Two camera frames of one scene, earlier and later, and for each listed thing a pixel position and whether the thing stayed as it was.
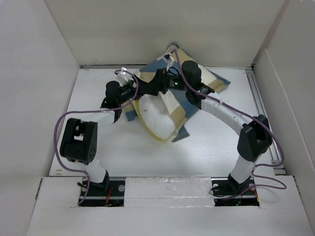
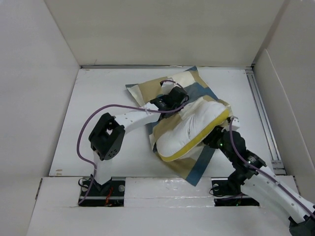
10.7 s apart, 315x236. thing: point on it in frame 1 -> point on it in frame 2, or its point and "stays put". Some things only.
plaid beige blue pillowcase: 178,104 -> 193,166
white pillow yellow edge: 156,116 -> 205,118
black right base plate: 226,187 stays put
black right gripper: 158,83 -> 215,132
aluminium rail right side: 273,154 stays put
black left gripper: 129,84 -> 162,97
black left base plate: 109,193 stays put
